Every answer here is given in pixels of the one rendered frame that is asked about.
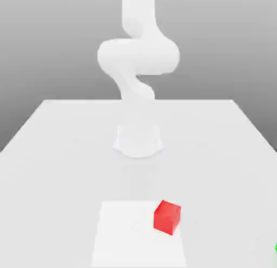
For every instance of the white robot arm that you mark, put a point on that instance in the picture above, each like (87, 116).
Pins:
(138, 56)

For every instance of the small red cube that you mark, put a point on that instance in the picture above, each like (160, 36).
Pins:
(166, 217)

